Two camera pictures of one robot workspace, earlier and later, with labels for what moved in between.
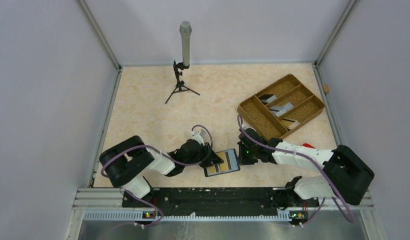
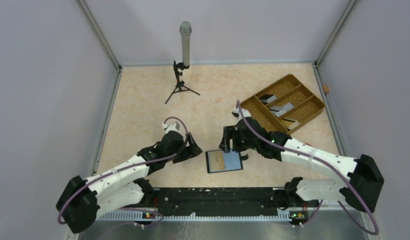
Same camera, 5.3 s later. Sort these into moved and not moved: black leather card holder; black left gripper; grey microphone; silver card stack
Moved: black left gripper
Not moved: silver card stack; grey microphone; black leather card holder
